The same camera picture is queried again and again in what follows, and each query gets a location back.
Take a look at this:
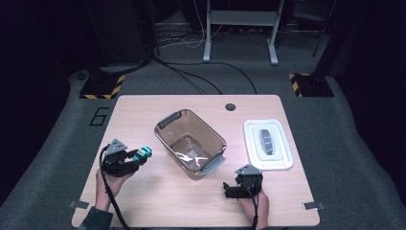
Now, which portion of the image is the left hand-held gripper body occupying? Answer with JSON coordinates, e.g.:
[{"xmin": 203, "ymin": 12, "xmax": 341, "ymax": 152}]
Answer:
[{"xmin": 101, "ymin": 138, "xmax": 142, "ymax": 177}]

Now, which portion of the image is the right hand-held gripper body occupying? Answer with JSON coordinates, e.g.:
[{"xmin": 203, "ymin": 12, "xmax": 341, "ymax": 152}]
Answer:
[{"xmin": 234, "ymin": 164, "xmax": 264, "ymax": 199}]

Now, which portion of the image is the teal toy car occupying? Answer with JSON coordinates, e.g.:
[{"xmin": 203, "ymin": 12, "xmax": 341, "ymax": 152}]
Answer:
[{"xmin": 131, "ymin": 146, "xmax": 153, "ymax": 163}]

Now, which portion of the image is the brown transparent storage bin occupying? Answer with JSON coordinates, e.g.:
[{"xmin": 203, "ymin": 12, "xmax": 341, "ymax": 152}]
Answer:
[{"xmin": 153, "ymin": 108, "xmax": 228, "ymax": 181}]

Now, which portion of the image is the person's left hand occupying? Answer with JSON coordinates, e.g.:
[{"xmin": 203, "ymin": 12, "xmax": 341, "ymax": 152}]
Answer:
[{"xmin": 94, "ymin": 168, "xmax": 136, "ymax": 213}]

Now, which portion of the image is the person's right hand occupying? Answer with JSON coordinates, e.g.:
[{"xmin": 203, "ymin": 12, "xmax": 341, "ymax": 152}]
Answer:
[{"xmin": 239, "ymin": 189, "xmax": 271, "ymax": 230}]

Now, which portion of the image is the white bin lid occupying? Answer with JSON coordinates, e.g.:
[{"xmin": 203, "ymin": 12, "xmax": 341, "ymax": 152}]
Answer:
[{"xmin": 243, "ymin": 118, "xmax": 295, "ymax": 172}]

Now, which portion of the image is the grey tape strip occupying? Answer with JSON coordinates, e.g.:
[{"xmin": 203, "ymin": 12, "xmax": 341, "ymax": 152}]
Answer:
[
  {"xmin": 68, "ymin": 199, "xmax": 91, "ymax": 211},
  {"xmin": 302, "ymin": 201, "xmax": 327, "ymax": 211}
]

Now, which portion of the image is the black yellow striped stand base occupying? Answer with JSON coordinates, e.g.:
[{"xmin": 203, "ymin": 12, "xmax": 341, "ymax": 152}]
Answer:
[
  {"xmin": 79, "ymin": 73, "xmax": 126, "ymax": 101},
  {"xmin": 288, "ymin": 72, "xmax": 336, "ymax": 99}
]

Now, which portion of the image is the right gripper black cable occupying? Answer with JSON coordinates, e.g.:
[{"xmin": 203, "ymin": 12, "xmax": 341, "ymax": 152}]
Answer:
[{"xmin": 246, "ymin": 186, "xmax": 260, "ymax": 230}]

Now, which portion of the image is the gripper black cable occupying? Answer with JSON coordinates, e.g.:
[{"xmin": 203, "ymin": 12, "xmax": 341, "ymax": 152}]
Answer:
[
  {"xmin": 246, "ymin": 186, "xmax": 260, "ymax": 230},
  {"xmin": 99, "ymin": 144, "xmax": 131, "ymax": 230}
]

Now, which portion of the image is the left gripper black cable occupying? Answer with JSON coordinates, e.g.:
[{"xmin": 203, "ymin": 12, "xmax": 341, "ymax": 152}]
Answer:
[{"xmin": 99, "ymin": 144, "xmax": 131, "ymax": 230}]

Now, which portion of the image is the black floor cable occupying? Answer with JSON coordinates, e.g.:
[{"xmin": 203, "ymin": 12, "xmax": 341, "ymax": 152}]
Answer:
[{"xmin": 152, "ymin": 55, "xmax": 259, "ymax": 96}]

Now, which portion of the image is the white floor cable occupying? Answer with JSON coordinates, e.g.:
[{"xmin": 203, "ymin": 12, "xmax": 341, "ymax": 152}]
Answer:
[{"xmin": 158, "ymin": 0, "xmax": 224, "ymax": 50}]

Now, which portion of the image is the white metal stand frame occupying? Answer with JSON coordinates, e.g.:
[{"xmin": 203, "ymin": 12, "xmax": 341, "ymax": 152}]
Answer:
[{"xmin": 202, "ymin": 0, "xmax": 287, "ymax": 67}]

